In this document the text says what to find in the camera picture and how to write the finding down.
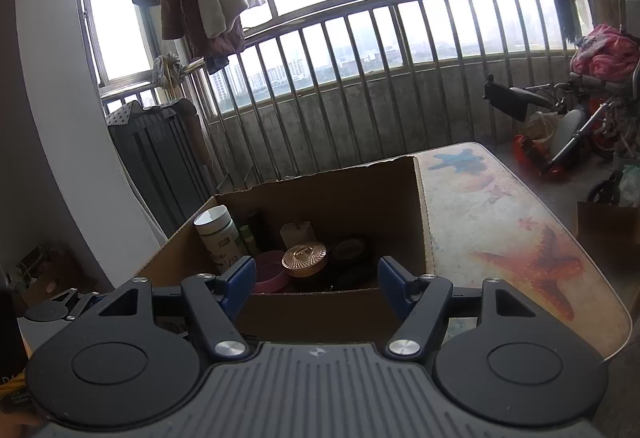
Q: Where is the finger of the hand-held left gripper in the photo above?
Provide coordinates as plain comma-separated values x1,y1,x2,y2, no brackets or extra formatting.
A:
62,290,108,321

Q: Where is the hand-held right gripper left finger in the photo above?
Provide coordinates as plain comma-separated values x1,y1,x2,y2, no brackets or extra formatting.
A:
97,255,257,361

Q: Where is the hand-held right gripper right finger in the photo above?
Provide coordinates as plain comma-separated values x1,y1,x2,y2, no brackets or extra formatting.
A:
377,256,538,361

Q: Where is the white bottle with printed label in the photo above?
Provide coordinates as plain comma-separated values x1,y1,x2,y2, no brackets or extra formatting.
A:
194,205,249,275

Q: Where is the pink round container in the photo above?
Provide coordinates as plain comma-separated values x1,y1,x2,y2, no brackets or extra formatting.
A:
252,250,291,293

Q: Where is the small open cardboard box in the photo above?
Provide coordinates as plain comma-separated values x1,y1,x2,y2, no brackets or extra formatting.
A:
17,243,101,309

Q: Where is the small green tube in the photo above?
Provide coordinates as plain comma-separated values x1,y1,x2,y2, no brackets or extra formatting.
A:
239,224,258,256

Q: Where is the dark round jar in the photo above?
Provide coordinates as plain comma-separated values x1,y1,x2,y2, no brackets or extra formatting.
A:
327,238,373,291

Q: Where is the dark bottle with gold cap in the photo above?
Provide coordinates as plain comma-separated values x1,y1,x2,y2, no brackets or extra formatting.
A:
245,209,268,253

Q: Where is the rose gold round compact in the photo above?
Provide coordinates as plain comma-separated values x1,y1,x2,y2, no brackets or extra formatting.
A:
281,242,328,276

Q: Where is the grey cabinet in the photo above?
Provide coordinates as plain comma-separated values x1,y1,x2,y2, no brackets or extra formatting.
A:
107,100,216,239

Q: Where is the brown cardboard sheet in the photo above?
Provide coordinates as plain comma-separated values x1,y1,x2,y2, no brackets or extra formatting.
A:
177,98,213,166

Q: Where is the red plastic bag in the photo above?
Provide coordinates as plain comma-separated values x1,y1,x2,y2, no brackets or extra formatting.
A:
515,135,551,163

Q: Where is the beige bag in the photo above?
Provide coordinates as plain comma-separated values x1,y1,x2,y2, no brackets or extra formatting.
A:
525,113,558,141

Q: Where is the brown cardboard carton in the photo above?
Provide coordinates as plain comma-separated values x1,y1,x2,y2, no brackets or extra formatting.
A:
577,200,640,263

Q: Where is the mop with yellow pole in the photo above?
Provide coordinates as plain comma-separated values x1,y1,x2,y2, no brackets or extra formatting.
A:
152,52,206,103

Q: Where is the small black wheeled scooter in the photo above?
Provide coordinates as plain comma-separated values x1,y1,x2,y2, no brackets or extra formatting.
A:
587,170,628,206

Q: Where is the metal balcony railing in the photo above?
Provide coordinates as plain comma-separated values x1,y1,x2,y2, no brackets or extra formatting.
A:
102,0,596,199

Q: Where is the pink blanket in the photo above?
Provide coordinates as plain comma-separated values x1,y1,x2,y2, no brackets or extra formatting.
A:
572,25,640,81

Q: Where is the beige hanging towel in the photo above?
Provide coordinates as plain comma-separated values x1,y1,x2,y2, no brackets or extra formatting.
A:
590,0,622,29

